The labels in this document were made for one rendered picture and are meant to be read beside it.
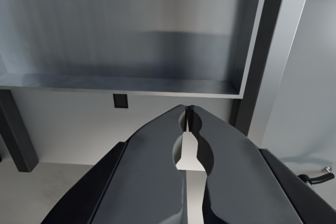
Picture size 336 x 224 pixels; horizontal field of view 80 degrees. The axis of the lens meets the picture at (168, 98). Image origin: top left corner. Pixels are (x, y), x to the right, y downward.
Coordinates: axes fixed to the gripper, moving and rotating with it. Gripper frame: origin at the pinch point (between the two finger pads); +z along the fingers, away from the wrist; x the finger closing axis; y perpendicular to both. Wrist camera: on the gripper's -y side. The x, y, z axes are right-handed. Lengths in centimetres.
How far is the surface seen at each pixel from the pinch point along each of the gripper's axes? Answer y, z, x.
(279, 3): -5.5, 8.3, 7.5
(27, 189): 149, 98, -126
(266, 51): -1.4, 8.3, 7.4
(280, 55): -0.5, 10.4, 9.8
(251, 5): -5.2, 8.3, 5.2
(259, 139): 10.5, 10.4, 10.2
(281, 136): 79, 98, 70
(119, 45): -1.1, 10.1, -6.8
